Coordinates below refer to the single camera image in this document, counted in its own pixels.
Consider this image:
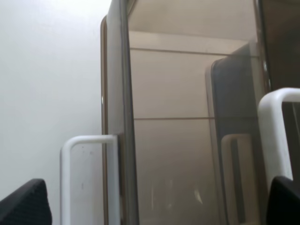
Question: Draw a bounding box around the smoky transparent drawer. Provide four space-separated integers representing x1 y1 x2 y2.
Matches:
60 0 268 225
205 0 300 225

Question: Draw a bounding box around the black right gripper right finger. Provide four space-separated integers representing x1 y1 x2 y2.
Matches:
268 176 300 225

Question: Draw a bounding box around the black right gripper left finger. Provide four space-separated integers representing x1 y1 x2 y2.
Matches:
0 179 52 225

